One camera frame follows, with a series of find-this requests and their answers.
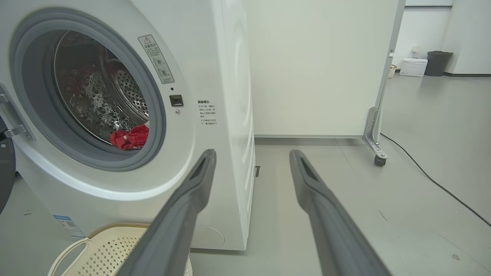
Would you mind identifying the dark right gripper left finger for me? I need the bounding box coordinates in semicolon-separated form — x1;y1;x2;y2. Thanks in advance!
115;149;217;276

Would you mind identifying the white storage box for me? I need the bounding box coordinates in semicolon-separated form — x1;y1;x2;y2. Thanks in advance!
399;57;428;78

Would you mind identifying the black floor cable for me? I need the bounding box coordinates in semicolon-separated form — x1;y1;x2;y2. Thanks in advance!
380;132;491;227

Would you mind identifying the cream perforated laundry basket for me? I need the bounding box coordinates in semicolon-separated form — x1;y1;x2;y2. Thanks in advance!
48;222;193;276

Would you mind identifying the black round washing machine door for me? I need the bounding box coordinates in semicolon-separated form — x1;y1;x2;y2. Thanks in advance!
0;115;16;215

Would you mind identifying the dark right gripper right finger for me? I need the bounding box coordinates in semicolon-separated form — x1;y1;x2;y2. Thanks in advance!
289;149;392;276

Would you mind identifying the blue white energy label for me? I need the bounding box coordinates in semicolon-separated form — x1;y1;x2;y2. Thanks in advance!
53;214;87;239

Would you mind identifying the grey warning sticker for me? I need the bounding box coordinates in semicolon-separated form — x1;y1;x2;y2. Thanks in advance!
138;34;175;85

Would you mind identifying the red white basketball jersey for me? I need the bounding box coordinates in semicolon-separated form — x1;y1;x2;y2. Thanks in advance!
110;123;150;150

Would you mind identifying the white front-load washing machine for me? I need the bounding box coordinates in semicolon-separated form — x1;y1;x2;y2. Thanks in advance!
0;0;256;252

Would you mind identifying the metal cart leg with caster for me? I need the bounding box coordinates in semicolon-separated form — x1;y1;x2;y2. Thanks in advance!
245;0;407;167

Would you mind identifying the dark grey trash bin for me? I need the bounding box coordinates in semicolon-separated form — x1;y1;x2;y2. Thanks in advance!
424;51;454;77

